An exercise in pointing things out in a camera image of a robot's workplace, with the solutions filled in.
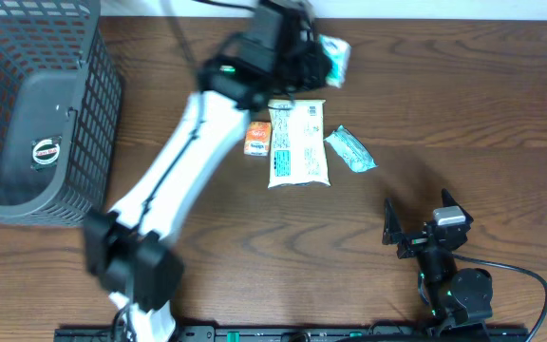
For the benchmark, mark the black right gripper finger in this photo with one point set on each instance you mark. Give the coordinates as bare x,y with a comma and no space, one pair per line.
392,233
449,201

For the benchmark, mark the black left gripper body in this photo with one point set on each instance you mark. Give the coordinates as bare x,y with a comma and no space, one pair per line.
312,59

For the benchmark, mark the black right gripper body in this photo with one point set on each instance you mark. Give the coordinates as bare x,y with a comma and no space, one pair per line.
413,244

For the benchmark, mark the teal Kleenex tissue box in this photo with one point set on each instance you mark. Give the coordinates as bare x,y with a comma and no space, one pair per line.
338,51

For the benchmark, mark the orange Kleenex tissue pack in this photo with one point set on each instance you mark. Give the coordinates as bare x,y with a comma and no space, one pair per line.
257,139

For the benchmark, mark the wet wipes pack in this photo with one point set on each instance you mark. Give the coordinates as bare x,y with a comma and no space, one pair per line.
297,149

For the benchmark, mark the green tissue pack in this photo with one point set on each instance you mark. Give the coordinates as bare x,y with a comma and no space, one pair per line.
354,154

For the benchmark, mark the round sticker item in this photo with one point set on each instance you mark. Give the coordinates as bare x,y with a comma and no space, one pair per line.
45,152

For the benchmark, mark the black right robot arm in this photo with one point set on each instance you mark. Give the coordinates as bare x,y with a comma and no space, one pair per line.
457,298

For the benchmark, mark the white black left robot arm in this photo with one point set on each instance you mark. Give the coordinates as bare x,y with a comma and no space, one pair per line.
129,249

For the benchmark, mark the grey plastic mesh basket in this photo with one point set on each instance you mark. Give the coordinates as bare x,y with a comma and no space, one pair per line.
56,78

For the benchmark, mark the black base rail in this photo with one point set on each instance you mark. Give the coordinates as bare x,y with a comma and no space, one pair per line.
204,333

